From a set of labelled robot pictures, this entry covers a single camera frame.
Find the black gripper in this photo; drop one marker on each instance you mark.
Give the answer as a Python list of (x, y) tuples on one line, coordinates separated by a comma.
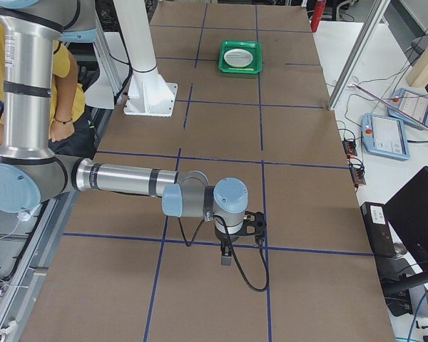
[(223, 239)]

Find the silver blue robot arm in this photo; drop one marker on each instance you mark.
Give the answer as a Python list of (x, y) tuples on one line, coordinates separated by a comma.
[(31, 173)]

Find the near orange black adapter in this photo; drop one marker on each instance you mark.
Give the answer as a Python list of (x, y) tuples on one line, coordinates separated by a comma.
[(358, 175)]

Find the orange black adapter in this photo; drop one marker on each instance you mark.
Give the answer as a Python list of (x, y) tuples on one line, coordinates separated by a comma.
[(358, 175), (349, 147)]

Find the black desktop box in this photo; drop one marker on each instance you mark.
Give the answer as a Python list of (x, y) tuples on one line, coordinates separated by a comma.
[(377, 229)]

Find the far orange black adapter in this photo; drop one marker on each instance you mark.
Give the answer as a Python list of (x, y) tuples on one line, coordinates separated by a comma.
[(349, 147)]

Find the white round plate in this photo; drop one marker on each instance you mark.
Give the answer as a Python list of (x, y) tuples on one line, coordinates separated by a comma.
[(238, 58)]

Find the green plastic tray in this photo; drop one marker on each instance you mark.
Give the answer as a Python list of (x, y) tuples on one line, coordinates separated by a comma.
[(252, 46)]

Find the person in yellow shirt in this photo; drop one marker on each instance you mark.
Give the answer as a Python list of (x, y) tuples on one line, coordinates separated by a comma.
[(70, 131)]

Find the near blue teach pendant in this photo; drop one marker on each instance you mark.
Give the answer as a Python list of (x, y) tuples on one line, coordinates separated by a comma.
[(385, 136)]

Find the blue teach pendant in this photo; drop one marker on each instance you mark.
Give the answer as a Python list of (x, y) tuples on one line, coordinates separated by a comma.
[(385, 136), (412, 103)]

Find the black computer monitor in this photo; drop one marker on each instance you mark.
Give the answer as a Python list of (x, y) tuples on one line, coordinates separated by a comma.
[(407, 212)]

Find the thin metal rod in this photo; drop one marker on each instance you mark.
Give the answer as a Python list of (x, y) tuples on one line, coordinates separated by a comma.
[(403, 114)]

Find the far blue teach pendant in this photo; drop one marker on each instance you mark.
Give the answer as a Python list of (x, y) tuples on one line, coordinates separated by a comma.
[(412, 103)]

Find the red fire extinguisher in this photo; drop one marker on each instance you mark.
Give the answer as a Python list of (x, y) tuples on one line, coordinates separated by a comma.
[(317, 15)]

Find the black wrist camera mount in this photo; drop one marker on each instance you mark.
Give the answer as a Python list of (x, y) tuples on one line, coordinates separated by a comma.
[(254, 225)]

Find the white pedestal column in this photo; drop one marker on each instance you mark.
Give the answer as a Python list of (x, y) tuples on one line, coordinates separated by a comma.
[(148, 94)]

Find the aluminium frame post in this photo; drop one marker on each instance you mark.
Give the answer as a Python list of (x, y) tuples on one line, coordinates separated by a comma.
[(368, 28)]

